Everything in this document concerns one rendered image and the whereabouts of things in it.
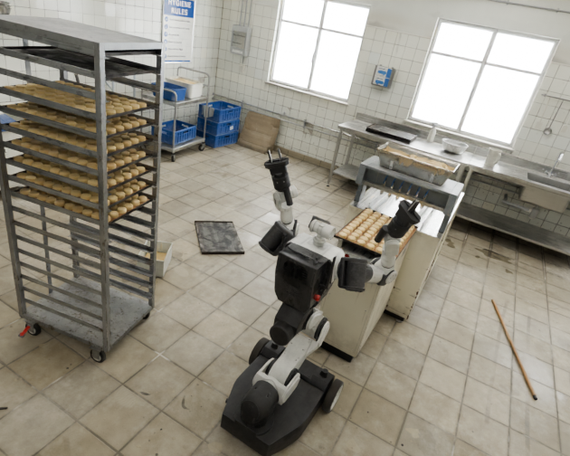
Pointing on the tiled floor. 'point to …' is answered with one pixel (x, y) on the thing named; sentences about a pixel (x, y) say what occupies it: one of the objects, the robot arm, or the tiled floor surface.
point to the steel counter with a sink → (536, 185)
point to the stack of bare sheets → (218, 237)
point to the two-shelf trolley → (175, 117)
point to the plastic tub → (159, 258)
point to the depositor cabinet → (407, 274)
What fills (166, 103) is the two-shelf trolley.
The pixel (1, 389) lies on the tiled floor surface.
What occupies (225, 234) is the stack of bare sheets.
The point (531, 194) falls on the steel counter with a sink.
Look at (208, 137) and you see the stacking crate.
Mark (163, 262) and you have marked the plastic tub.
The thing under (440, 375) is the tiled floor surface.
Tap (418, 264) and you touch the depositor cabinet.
